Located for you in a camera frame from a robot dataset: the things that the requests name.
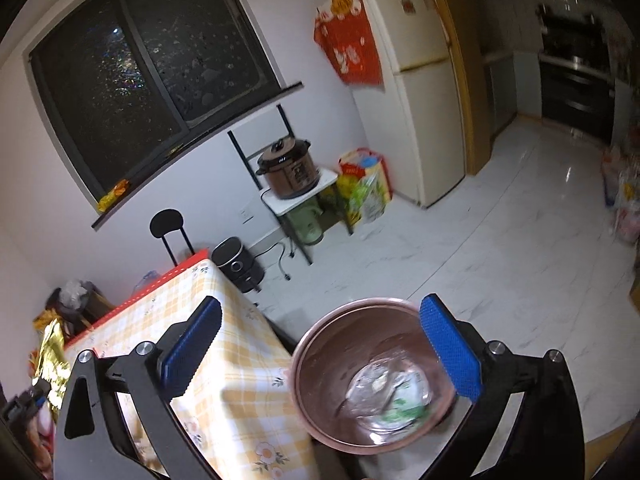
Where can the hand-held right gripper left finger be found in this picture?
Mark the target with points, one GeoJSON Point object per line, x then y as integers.
{"type": "Point", "coordinates": [192, 347]}

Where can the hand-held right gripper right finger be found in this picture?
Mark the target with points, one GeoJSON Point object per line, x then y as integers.
{"type": "Point", "coordinates": [450, 350]}

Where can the white plastic bag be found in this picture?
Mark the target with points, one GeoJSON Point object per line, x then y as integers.
{"type": "Point", "coordinates": [385, 390]}

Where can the brown trash bin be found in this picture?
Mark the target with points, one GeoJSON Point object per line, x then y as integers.
{"type": "Point", "coordinates": [320, 360]}

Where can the table with yellow checked cloth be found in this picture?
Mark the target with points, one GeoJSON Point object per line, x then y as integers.
{"type": "Point", "coordinates": [240, 350]}

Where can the yellow snack bag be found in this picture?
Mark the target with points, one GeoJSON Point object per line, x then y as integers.
{"type": "Point", "coordinates": [52, 360]}

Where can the clear plastic container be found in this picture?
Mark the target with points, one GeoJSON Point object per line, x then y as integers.
{"type": "Point", "coordinates": [147, 279]}

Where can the black air fryer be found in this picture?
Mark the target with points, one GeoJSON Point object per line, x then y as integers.
{"type": "Point", "coordinates": [237, 265]}

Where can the black basin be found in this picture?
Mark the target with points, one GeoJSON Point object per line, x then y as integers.
{"type": "Point", "coordinates": [87, 310]}

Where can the crumpled clear plastic bag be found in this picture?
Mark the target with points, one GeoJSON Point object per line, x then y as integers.
{"type": "Point", "coordinates": [72, 294]}

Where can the black round chair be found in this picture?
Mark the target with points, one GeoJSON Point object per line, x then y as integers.
{"type": "Point", "coordinates": [167, 220]}

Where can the green kettle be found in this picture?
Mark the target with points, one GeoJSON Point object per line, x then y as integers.
{"type": "Point", "coordinates": [306, 225]}

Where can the yellow snack packet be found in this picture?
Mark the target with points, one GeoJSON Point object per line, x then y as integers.
{"type": "Point", "coordinates": [112, 196]}

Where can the colourful shopping bag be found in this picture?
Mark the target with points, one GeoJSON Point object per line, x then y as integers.
{"type": "Point", "coordinates": [367, 195]}

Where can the black metal rack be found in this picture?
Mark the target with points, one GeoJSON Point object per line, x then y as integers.
{"type": "Point", "coordinates": [295, 202]}

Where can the brown pressure cooker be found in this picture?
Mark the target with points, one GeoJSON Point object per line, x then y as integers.
{"type": "Point", "coordinates": [290, 172]}

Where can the white refrigerator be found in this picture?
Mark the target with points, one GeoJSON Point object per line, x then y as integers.
{"type": "Point", "coordinates": [430, 135]}

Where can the shelf of goods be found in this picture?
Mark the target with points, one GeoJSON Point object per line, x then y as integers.
{"type": "Point", "coordinates": [625, 200]}

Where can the white kitchen base cabinets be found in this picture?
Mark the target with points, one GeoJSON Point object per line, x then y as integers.
{"type": "Point", "coordinates": [525, 85]}

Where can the black integrated stove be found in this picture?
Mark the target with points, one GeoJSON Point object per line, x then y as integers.
{"type": "Point", "coordinates": [575, 100]}

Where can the dark framed window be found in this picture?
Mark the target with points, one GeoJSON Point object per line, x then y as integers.
{"type": "Point", "coordinates": [125, 60]}

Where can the red printed cloth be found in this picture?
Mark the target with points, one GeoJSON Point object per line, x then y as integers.
{"type": "Point", "coordinates": [350, 50]}

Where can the white wall socket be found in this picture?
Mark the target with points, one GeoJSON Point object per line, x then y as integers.
{"type": "Point", "coordinates": [246, 215]}

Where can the wooden door frame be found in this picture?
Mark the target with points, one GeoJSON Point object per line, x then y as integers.
{"type": "Point", "coordinates": [465, 85]}

